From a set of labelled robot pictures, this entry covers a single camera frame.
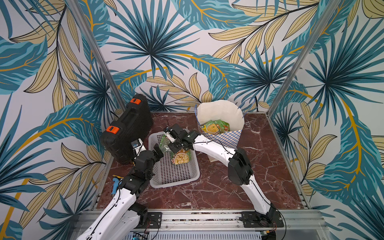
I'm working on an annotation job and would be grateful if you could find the white plastic perforated basket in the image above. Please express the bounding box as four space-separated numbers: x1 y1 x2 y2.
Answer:
150 151 200 188

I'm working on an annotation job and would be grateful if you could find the light green condiment packet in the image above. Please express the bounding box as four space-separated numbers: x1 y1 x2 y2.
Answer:
215 120 230 134

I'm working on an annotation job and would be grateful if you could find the blue checkered paper bag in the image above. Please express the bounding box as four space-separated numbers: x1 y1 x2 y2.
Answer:
195 100 245 149

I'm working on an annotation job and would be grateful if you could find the green packet with barcode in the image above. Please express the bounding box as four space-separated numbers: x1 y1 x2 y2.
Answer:
159 135 171 154

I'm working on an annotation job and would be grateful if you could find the green packet yellow soup picture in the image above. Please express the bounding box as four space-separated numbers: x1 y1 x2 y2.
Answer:
171 149 192 165

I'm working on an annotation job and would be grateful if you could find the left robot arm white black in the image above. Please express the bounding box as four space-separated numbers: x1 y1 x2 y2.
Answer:
77 144 164 240

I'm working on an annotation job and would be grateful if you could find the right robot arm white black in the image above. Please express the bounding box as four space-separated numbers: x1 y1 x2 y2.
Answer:
164 124 277 222

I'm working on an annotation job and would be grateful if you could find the black plastic tool case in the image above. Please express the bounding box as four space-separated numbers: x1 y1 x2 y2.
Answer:
101 94 153 165

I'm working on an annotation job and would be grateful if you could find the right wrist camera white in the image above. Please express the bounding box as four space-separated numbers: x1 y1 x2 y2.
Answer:
164 127 176 143

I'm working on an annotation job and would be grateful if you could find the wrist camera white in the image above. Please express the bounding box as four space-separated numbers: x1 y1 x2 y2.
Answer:
164 127 176 143
131 139 146 156

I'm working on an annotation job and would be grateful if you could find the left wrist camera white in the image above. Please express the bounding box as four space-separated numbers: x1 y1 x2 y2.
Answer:
131 139 146 156

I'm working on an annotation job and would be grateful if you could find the blue handled tool on table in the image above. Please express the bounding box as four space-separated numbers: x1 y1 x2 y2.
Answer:
112 175 123 196

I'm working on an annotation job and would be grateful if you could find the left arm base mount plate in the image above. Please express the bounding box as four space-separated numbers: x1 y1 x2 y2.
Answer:
134 212 163 230

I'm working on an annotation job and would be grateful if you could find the electronics board with cables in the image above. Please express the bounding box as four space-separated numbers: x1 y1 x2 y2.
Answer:
128 232 159 240

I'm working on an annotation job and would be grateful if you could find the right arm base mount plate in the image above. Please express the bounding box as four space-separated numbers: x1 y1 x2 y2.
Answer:
239 211 285 229

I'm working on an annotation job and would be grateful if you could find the left aluminium corner post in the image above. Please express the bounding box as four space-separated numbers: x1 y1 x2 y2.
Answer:
67 0 126 111

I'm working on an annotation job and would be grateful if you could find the aluminium corner post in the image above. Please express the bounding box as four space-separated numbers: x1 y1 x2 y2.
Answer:
67 0 126 111
267 1 341 117

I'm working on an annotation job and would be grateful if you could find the aluminium front rail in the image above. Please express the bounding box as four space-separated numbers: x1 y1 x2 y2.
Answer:
77 209 328 240

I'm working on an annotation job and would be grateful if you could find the right aluminium corner post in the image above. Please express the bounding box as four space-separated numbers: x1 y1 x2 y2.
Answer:
267 1 341 117

